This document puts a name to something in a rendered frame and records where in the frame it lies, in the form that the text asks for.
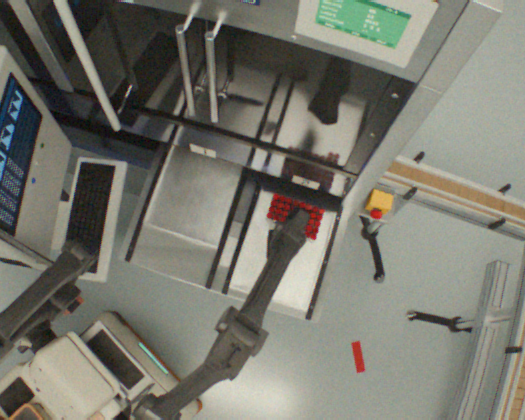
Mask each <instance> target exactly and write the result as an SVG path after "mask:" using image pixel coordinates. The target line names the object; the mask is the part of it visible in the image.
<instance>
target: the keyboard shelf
mask: <svg viewBox="0 0 525 420"><path fill-rule="evenodd" d="M81 162H89V163H96V164H103V165H105V164H109V165H116V170H115V175H114V180H113V185H112V190H111V195H110V200H109V205H108V210H107V215H106V220H105V225H104V230H103V240H102V245H101V249H100V254H99V264H98V269H97V273H96V274H91V273H88V272H86V273H85V274H84V275H82V276H80V277H79V278H78V279H85V280H92V281H97V282H98V283H106V282H107V279H108V274H109V269H110V260H111V255H112V250H113V244H114V239H115V235H114V234H115V229H116V224H117V219H118V213H119V208H120V203H121V198H122V193H123V188H124V183H125V177H126V172H127V167H128V164H127V163H126V162H124V161H117V160H103V159H96V158H89V157H83V156H80V157H78V160H77V164H76V169H75V173H74V178H73V182H72V187H71V195H70V199H69V202H65V201H59V209H58V213H57V218H56V222H55V225H54V234H53V239H52V243H51V249H56V250H60V251H59V254H61V253H62V251H61V249H62V246H63V244H64V243H65V240H66V231H67V227H68V223H69V219H70V210H71V205H72V200H73V196H74V191H75V188H76V183H77V179H78V174H79V170H80V165H81Z"/></svg>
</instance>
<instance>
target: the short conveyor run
mask: <svg viewBox="0 0 525 420"><path fill-rule="evenodd" d="M424 155H425V154H424V152H423V151H421V152H420V153H419V155H418V154H417V155H416V156H415V158H414V159H413V160H411V159H408V158H405V157H402V156H399V155H398V156H397V158H396V159H395V160H394V161H393V162H392V164H391V165H390V167H389V169H388V170H387V171H386V172H385V174H384V175H383V176H382V177H381V179H380V180H379V181H378V182H377V183H376V184H378V185H381V186H385V187H388V188H391V189H394V190H395V194H397V199H400V200H403V201H406V202H410V203H412V204H415V205H418V206H422V207H424V208H427V209H430V210H433V211H436V212H439V213H441V214H444V215H447V216H450V217H453V218H455V219H459V220H461V221H464V222H466V223H469V222H470V223H472V224H475V225H477V226H480V227H483V228H485V229H488V230H490V231H493V232H496V233H498V234H499V233H500V234H504V235H506V236H508V237H511V238H514V239H516V240H518V241H519V240H520V241H523V240H525V202H524V201H522V200H519V199H516V198H514V197H512V196H509V195H506V194H505V192H506V191H508V189H511V184H507V185H506V186H504V187H501V188H500V189H498V190H497V191H496V190H493V189H491V188H488V187H485V186H483V185H480V184H477V183H474V182H472V181H469V180H466V179H463V178H461V177H458V176H455V175H452V174H450V173H446V172H444V171H441V170H438V169H435V168H432V167H429V166H427V165H423V164H420V162H421V160H422V159H423V158H424Z"/></svg>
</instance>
